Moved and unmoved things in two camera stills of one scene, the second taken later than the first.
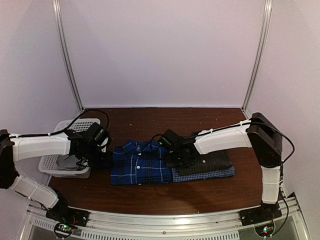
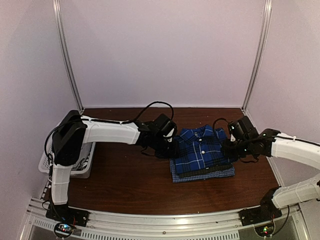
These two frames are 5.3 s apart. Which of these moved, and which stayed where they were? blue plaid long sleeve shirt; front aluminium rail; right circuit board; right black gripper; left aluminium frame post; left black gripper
Moved: right black gripper; left black gripper; blue plaid long sleeve shirt
Stayed: left aluminium frame post; front aluminium rail; right circuit board
